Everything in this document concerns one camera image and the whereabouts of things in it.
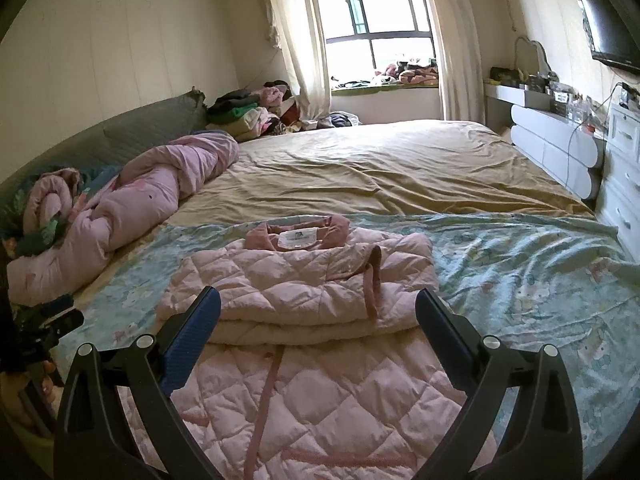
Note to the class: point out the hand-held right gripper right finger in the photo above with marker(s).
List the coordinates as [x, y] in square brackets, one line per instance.
[445, 335]

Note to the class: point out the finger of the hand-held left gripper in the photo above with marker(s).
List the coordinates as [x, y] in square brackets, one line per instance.
[60, 324]
[59, 305]

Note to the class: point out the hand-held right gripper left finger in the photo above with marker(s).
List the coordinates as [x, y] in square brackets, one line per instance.
[192, 335]

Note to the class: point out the pink quilted jacket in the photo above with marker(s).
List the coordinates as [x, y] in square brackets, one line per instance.
[300, 280]

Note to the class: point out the pile of mixed clothes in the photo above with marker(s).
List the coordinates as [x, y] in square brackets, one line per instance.
[240, 110]

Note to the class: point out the dark clothes heap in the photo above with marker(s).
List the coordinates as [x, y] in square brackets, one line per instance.
[340, 121]

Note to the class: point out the heap of pink plush clothes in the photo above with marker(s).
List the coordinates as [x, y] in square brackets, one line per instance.
[415, 74]

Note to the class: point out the yellow floral cloth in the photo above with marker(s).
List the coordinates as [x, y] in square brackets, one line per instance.
[47, 385]

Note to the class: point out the light blue printed bed sheet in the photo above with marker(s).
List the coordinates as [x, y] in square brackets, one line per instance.
[525, 280]

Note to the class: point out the pink rolled comforter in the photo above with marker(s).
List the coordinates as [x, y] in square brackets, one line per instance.
[140, 195]

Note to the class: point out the tan bed sheet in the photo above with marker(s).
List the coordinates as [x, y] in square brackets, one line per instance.
[400, 170]

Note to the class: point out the grey padded headboard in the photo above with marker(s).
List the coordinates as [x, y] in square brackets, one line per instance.
[125, 130]

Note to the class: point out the white grey dressing table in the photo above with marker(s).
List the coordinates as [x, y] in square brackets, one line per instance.
[550, 135]

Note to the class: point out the window bench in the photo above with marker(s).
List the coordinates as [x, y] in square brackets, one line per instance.
[390, 105]

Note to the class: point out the white drawer cabinet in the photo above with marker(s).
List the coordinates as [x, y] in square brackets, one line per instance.
[622, 175]

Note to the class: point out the clutter of cosmetics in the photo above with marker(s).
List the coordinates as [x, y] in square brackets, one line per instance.
[560, 95]

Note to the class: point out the cream curtain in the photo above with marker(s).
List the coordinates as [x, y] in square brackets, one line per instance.
[300, 35]
[455, 50]

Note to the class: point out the white framed vanity mirror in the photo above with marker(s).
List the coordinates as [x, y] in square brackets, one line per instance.
[535, 55]

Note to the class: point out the window with dark frame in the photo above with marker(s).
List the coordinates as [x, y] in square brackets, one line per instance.
[385, 5]

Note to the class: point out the black wall television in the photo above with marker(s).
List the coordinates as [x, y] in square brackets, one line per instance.
[610, 30]

